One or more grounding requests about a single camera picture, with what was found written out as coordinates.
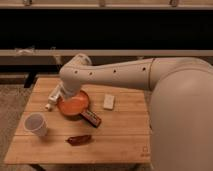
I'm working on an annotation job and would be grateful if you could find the brown chocolate bar eraser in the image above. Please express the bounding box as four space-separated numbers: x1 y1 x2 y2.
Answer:
82 110 101 127

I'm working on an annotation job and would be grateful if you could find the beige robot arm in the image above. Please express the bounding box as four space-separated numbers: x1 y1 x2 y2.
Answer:
60 55 213 171

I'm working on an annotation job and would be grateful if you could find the orange ceramic bowl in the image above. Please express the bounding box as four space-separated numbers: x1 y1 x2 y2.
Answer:
57 90 89 116

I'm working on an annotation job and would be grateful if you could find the wooden table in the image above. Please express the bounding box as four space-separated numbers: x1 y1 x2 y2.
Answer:
5 78 151 164

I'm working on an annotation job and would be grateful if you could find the white tube bottle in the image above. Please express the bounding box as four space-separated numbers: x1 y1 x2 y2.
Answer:
45 85 61 111

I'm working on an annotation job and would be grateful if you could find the dark red sausage toy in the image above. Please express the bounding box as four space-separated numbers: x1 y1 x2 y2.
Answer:
67 135 92 145

